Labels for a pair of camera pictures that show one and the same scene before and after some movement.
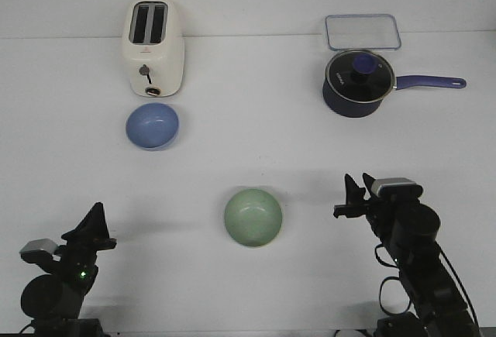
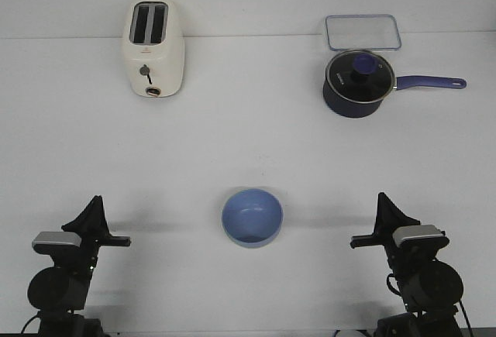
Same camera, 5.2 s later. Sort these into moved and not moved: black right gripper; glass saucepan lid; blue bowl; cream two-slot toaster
Moved: black right gripper; blue bowl
Not moved: glass saucepan lid; cream two-slot toaster
